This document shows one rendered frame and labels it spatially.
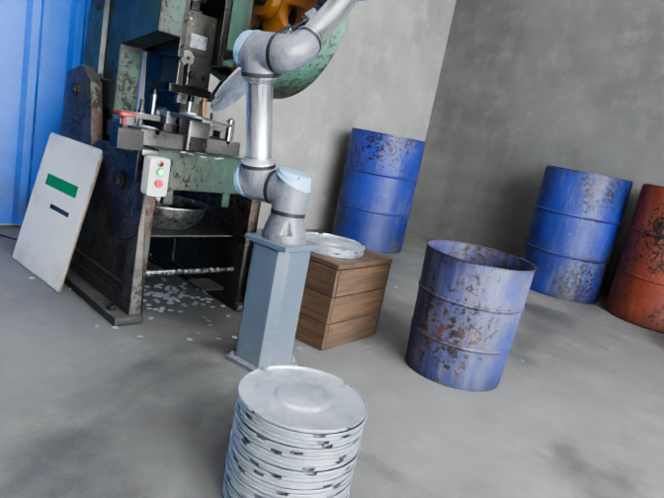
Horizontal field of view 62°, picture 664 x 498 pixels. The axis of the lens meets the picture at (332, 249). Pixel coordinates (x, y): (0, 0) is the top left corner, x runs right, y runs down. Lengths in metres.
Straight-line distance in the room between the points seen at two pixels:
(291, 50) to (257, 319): 0.85
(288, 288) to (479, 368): 0.78
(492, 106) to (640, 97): 1.19
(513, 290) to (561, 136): 2.97
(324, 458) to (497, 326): 1.07
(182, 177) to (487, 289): 1.20
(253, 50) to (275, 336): 0.90
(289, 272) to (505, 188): 3.49
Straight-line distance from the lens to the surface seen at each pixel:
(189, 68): 2.32
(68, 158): 2.63
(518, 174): 5.03
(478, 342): 2.09
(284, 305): 1.84
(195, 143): 2.28
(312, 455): 1.19
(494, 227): 5.10
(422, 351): 2.16
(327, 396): 1.29
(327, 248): 2.19
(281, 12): 2.60
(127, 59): 2.52
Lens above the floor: 0.83
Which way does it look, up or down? 12 degrees down
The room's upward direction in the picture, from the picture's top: 11 degrees clockwise
